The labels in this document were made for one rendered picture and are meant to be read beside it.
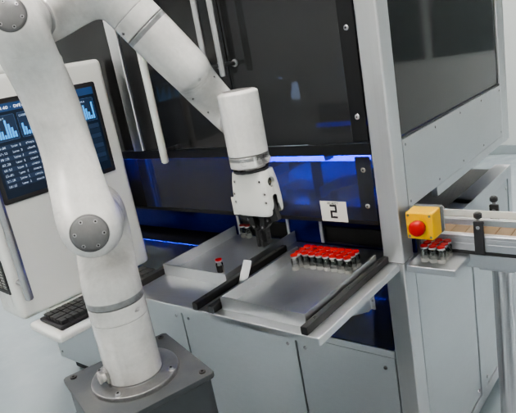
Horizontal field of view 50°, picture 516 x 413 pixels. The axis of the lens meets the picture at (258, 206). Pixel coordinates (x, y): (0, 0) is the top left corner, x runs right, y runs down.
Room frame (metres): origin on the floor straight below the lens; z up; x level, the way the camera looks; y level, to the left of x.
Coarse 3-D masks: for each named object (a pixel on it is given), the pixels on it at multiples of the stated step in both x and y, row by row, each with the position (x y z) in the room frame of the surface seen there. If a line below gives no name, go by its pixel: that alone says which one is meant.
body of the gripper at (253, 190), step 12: (264, 168) 1.10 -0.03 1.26; (240, 180) 1.12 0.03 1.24; (252, 180) 1.10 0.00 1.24; (264, 180) 1.09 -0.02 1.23; (276, 180) 1.11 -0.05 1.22; (240, 192) 1.12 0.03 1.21; (252, 192) 1.10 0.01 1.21; (264, 192) 1.08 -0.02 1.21; (276, 192) 1.10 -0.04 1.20; (240, 204) 1.13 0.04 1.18; (252, 204) 1.10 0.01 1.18; (264, 204) 1.09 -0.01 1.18; (264, 216) 1.10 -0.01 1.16
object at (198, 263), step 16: (208, 240) 1.73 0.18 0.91; (224, 240) 1.79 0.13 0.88; (240, 240) 1.76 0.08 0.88; (272, 240) 1.71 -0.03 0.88; (288, 240) 1.64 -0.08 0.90; (192, 256) 1.67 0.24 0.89; (208, 256) 1.66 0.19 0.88; (224, 256) 1.64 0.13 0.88; (240, 256) 1.61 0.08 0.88; (256, 256) 1.52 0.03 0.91; (176, 272) 1.55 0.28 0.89; (192, 272) 1.50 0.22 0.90; (208, 272) 1.45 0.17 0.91; (224, 272) 1.51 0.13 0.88
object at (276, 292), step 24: (288, 264) 1.48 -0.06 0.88; (240, 288) 1.33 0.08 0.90; (264, 288) 1.35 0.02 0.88; (288, 288) 1.32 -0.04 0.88; (312, 288) 1.29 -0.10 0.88; (336, 288) 1.20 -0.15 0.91; (240, 312) 1.23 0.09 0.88; (264, 312) 1.18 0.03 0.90; (288, 312) 1.13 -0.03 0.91; (312, 312) 1.12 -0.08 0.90
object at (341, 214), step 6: (324, 204) 1.48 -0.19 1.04; (330, 204) 1.47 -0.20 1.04; (336, 204) 1.46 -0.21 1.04; (342, 204) 1.44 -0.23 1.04; (324, 210) 1.49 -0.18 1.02; (330, 210) 1.47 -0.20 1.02; (342, 210) 1.45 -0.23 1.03; (324, 216) 1.49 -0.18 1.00; (330, 216) 1.47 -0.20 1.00; (342, 216) 1.45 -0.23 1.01
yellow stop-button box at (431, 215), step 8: (416, 208) 1.33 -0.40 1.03; (424, 208) 1.32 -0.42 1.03; (432, 208) 1.31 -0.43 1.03; (440, 208) 1.31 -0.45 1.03; (408, 216) 1.31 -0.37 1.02; (416, 216) 1.30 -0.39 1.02; (424, 216) 1.29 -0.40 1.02; (432, 216) 1.28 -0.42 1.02; (440, 216) 1.31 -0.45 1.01; (408, 224) 1.32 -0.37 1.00; (424, 224) 1.29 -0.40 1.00; (432, 224) 1.28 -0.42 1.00; (440, 224) 1.31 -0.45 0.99; (408, 232) 1.32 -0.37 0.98; (424, 232) 1.29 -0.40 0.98; (432, 232) 1.28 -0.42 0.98; (440, 232) 1.30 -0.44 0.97
